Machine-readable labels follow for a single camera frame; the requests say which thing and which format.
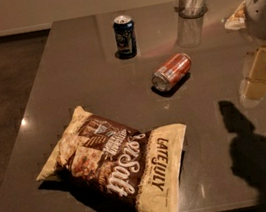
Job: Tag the red coke can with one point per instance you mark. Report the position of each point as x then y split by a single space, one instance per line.
171 72

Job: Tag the dark blue drink can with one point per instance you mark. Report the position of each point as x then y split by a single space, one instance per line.
125 36

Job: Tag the brown chip bag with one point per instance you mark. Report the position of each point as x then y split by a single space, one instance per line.
140 169

